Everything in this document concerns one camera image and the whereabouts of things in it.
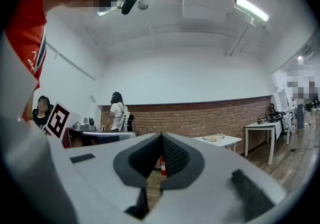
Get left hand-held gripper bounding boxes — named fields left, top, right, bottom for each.
left=44, top=101, right=82, bottom=140

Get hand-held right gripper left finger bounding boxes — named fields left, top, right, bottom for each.
left=48, top=132, right=161, bottom=224

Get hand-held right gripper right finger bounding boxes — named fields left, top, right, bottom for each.
left=147, top=132, right=287, bottom=224

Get clear glass plate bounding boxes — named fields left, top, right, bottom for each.
left=202, top=134, right=226, bottom=143

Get person's left forearm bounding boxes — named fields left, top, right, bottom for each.
left=21, top=90, right=35, bottom=126

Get grey desk device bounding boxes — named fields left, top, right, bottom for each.
left=73, top=117, right=97, bottom=131

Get dark desk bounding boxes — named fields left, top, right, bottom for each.
left=61, top=127, right=137, bottom=149

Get red fire extinguisher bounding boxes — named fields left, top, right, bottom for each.
left=159, top=155, right=168, bottom=176

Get white side table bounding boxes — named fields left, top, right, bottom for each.
left=244, top=114, right=298, bottom=166

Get person's red shirt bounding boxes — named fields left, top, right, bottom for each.
left=4, top=0, right=53, bottom=121

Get round smoke detector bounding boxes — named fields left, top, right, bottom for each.
left=136, top=0, right=150, bottom=11

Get white ceiling pipes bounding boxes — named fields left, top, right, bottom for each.
left=226, top=16, right=256, bottom=57

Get black equipment with cables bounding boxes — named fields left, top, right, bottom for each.
left=257, top=103, right=286, bottom=125

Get black head camera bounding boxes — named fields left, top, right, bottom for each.
left=120, top=0, right=141, bottom=16

